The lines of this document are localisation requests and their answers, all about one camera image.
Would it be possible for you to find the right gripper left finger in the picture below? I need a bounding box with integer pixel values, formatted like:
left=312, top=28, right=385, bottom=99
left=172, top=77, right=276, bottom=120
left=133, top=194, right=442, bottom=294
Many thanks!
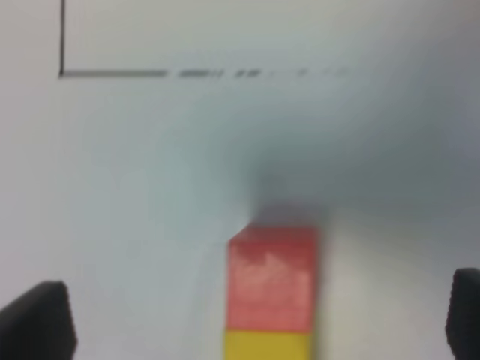
left=1, top=280, right=77, bottom=360

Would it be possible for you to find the red block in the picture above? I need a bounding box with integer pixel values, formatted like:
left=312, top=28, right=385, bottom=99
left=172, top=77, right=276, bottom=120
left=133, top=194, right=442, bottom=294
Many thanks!
left=226, top=226, right=319, bottom=332

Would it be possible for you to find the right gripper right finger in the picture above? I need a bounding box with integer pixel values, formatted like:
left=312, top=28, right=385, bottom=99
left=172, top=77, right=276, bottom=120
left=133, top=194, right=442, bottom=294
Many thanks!
left=445, top=268, right=479, bottom=360

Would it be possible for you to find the yellow block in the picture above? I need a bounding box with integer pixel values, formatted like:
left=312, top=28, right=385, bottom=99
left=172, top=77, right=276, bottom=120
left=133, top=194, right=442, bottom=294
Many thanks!
left=223, top=330, right=312, bottom=360

